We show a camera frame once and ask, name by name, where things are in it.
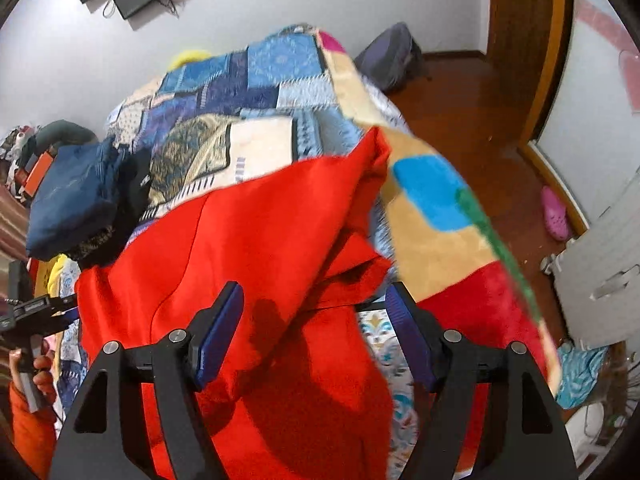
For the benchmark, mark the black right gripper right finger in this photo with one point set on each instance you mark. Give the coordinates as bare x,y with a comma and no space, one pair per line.
498,392

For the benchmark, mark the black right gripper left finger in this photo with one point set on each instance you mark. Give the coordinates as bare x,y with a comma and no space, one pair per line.
107,433

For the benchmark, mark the red garment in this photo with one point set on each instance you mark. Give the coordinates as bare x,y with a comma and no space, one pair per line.
298,395

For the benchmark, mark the orange left sleeve forearm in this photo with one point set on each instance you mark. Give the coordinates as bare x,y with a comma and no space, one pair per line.
34,434

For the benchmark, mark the left hand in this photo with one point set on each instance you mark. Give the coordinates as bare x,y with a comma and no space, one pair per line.
43,378

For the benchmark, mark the yellow garment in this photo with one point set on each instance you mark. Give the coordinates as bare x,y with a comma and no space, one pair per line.
46,275

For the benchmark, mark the colourful fleece blanket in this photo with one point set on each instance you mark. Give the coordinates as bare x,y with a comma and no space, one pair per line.
445,249

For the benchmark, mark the blue jeans pile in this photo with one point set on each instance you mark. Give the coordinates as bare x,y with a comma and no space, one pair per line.
88,203

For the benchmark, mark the orange box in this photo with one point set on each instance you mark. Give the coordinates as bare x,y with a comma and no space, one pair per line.
36,174

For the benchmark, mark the green cloth covered pile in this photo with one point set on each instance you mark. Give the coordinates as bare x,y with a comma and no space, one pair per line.
53,135

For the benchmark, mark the pink clog shoe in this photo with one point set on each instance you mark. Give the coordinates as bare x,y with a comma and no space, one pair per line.
555,217

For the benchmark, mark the white wardrobe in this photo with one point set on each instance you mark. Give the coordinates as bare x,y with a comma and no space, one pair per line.
590,143

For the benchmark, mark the brown wooden door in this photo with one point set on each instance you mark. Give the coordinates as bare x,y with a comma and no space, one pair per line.
527,44

